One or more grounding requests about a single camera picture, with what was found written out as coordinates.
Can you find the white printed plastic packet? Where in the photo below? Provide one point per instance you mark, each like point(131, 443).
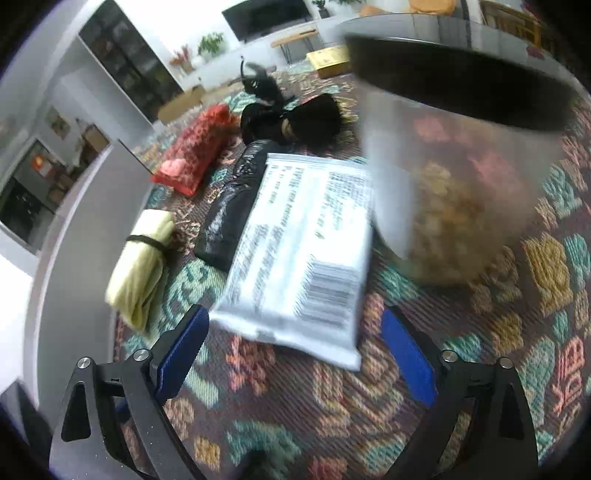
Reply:
point(295, 258)

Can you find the black flat television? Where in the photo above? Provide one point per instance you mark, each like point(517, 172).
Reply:
point(263, 21)

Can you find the red flowers in vase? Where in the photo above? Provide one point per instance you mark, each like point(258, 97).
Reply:
point(182, 60)

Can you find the yellow flat cardboard box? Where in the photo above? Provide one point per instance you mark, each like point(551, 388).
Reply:
point(328, 60)

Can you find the orange lounge chair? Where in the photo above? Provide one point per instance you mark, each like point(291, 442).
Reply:
point(429, 5)

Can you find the brown cardboard box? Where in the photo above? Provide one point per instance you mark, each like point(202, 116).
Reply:
point(180, 104)

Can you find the bushy green potted plant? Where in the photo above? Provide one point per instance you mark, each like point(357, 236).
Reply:
point(211, 45)

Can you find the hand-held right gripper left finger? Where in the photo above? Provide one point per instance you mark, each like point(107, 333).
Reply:
point(180, 355)

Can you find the pale yellow cloth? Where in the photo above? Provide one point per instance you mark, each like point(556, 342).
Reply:
point(138, 272)

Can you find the black plastic bag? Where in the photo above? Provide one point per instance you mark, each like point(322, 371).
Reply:
point(226, 217)

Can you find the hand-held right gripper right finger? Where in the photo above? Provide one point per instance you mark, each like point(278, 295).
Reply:
point(408, 360)

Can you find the white low television cabinet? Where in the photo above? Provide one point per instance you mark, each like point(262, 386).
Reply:
point(231, 57)

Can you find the red patterned pouch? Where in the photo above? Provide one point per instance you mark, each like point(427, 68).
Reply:
point(194, 147)

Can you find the dark glass display cabinet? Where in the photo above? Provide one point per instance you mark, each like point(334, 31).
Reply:
point(129, 60)

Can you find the clear jar with black lid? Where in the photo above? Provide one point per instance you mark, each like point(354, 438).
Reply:
point(461, 184)

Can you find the framed wall picture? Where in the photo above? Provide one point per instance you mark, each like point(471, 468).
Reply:
point(57, 122)

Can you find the small potted plant dark pot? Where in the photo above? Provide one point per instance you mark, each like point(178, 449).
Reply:
point(321, 9)

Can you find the wooden bench with metal legs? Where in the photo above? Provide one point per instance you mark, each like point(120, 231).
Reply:
point(295, 38)

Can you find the colourful printed blanket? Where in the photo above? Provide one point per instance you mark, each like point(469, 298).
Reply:
point(323, 415)

